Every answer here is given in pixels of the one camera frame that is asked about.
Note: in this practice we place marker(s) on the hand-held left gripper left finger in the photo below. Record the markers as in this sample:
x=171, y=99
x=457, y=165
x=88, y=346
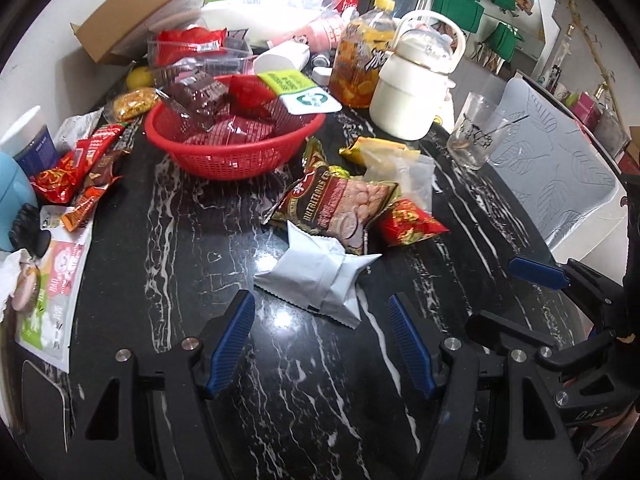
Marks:
x=232, y=340

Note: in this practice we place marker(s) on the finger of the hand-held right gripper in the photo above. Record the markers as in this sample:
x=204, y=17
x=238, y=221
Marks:
x=510, y=335
x=537, y=272

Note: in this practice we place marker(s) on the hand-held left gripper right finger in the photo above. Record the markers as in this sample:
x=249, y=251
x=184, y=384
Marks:
x=410, y=345

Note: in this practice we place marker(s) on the silver white snack packet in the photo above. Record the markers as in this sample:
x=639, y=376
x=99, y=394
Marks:
x=315, y=275

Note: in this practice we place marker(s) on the small red gold candy packet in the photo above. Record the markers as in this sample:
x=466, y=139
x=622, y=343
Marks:
x=410, y=222

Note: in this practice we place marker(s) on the clear zip bag with food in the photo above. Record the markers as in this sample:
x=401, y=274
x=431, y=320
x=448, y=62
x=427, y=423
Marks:
x=405, y=177

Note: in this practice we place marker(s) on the brown peanut snack packet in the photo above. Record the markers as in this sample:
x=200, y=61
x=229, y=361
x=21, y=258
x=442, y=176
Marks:
x=335, y=200

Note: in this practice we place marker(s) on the red plastic basket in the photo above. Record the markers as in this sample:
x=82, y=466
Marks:
x=235, y=157

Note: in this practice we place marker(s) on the yellow wafer packet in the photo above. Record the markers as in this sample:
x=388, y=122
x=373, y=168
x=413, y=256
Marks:
x=375, y=149

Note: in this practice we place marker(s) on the large red snack packet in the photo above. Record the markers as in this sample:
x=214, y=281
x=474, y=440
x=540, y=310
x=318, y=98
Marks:
x=235, y=127

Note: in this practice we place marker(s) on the brown chocolate wafer packet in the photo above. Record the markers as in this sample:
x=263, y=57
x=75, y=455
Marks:
x=195, y=97

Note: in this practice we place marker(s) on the green white label packet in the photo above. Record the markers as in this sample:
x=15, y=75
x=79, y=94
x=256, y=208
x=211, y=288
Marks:
x=305, y=95

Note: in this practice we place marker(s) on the white leaf-pattern chair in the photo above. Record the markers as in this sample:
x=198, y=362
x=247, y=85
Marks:
x=555, y=170

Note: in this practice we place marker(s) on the glass mug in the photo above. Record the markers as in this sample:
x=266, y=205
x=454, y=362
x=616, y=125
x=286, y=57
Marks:
x=472, y=140

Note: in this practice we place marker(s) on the thin stirring stick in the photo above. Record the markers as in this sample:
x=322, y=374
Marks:
x=510, y=124

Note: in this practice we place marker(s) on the pink green pouch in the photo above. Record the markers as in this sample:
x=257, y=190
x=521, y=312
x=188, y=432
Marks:
x=55, y=300

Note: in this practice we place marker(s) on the yellow smiley cloth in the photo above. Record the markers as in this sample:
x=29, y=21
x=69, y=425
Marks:
x=444, y=110

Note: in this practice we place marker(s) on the orange brown snack packet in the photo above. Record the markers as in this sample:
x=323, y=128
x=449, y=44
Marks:
x=87, y=205

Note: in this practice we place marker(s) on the small brown chocolate packet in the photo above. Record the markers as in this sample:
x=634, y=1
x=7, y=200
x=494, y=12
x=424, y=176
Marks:
x=107, y=170

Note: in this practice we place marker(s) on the white tissue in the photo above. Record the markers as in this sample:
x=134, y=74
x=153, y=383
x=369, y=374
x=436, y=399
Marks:
x=12, y=280

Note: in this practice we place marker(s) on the black clip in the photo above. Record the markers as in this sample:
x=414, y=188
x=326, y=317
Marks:
x=30, y=230

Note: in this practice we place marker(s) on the long red snack packet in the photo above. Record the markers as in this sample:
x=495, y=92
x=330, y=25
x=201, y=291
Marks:
x=97, y=147

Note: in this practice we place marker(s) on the yellow bean snack packet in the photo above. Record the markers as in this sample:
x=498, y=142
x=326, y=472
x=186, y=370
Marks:
x=135, y=104

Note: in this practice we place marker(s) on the blue tabletop gadget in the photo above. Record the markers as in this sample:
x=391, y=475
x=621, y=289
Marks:
x=15, y=195

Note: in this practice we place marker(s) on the crumpled white wrapper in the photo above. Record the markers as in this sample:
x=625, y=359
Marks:
x=75, y=127

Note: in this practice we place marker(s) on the fruit tea bottle yellow cap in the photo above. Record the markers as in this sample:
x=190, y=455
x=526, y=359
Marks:
x=360, y=60

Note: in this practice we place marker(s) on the yellow round fruit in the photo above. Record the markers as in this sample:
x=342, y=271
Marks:
x=140, y=79

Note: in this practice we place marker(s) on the white bottle cap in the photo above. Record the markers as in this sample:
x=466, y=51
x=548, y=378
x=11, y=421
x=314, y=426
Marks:
x=323, y=76

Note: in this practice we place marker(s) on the white jar blue label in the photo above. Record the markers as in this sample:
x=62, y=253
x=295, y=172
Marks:
x=32, y=145

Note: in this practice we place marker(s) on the white cylindrical container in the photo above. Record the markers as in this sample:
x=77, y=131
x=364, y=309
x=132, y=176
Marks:
x=282, y=60

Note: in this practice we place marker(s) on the clear plastic box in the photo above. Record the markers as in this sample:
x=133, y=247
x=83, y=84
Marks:
x=235, y=55

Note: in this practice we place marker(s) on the red snack bag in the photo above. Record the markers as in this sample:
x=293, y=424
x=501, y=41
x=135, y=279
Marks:
x=190, y=42

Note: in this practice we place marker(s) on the pink paper cup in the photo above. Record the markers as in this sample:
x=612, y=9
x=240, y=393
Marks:
x=312, y=35

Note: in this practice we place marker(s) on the white plastic tray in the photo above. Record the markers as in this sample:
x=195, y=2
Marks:
x=250, y=20

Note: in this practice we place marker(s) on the cola bottle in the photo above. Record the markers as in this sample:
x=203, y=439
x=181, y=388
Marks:
x=346, y=6

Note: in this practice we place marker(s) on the cardboard box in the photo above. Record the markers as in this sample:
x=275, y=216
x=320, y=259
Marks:
x=140, y=5

